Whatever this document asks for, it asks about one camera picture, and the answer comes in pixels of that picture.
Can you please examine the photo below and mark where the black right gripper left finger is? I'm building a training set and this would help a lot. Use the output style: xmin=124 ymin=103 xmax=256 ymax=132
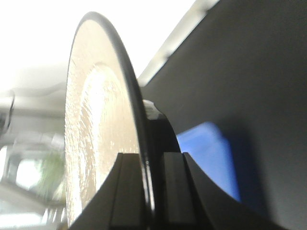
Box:
xmin=70 ymin=153 xmax=148 ymax=230

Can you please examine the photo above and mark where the blue plastic tray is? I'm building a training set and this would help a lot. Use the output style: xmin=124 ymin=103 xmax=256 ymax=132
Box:
xmin=177 ymin=122 xmax=241 ymax=202

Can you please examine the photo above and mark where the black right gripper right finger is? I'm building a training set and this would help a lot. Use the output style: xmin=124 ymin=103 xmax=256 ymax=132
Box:
xmin=163 ymin=152 xmax=282 ymax=230

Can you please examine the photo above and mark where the beige plate with black rim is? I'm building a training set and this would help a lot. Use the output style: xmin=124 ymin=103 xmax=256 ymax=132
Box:
xmin=64 ymin=12 xmax=157 ymax=229

